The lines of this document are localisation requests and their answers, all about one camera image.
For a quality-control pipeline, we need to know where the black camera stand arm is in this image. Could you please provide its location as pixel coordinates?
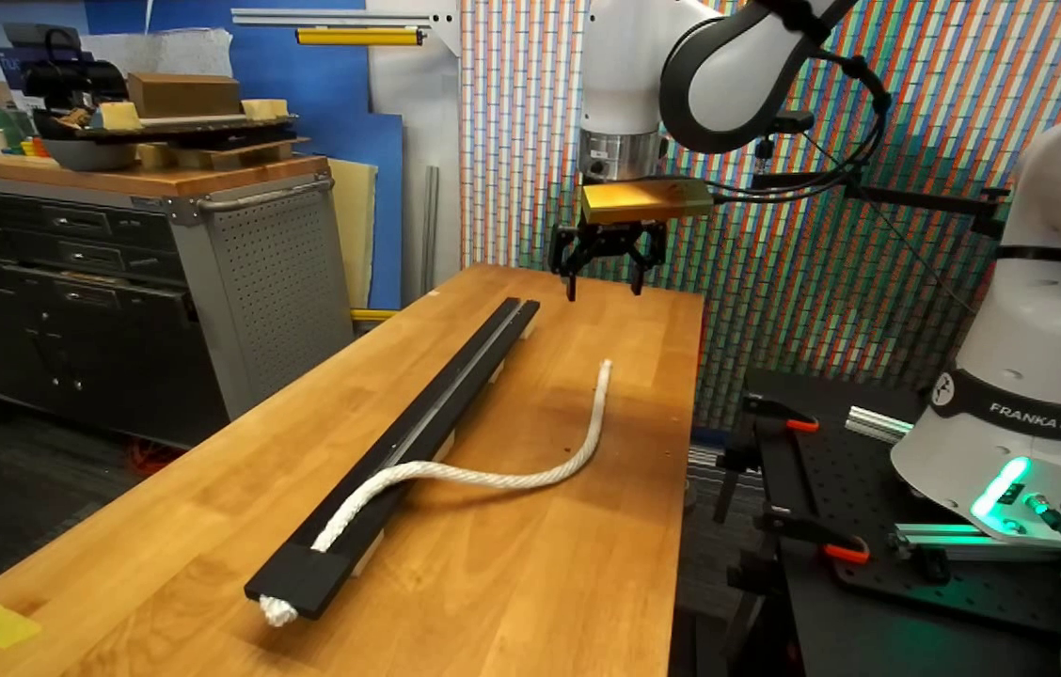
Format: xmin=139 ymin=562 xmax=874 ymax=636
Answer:
xmin=726 ymin=105 xmax=1011 ymax=236

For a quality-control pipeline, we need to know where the orange black clamp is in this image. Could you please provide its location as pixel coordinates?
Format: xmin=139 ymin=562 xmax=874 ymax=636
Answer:
xmin=740 ymin=393 xmax=819 ymax=437
xmin=765 ymin=505 xmax=874 ymax=569

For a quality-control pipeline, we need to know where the white rope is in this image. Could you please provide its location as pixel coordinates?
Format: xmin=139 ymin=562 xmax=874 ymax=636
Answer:
xmin=254 ymin=358 xmax=618 ymax=634

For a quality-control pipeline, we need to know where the long black channel rail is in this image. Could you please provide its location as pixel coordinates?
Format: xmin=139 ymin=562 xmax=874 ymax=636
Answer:
xmin=244 ymin=298 xmax=539 ymax=629

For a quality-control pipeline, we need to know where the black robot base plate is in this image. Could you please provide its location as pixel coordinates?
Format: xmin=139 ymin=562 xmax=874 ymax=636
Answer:
xmin=745 ymin=372 xmax=1061 ymax=677

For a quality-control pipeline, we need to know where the grey metal tool cabinet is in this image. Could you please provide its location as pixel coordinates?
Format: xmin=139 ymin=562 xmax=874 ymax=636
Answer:
xmin=0 ymin=160 xmax=352 ymax=449

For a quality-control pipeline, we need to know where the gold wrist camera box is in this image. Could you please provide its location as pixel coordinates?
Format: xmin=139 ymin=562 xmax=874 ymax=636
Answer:
xmin=579 ymin=180 xmax=715 ymax=225

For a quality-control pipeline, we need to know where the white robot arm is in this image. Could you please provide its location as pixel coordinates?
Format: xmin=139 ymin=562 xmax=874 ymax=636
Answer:
xmin=557 ymin=0 xmax=1061 ymax=546

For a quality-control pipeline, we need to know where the blue foam board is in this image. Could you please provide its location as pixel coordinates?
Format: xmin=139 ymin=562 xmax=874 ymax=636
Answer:
xmin=84 ymin=0 xmax=406 ymax=310

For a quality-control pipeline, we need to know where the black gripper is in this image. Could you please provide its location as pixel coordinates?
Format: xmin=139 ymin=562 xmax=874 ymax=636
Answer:
xmin=553 ymin=224 xmax=666 ymax=301

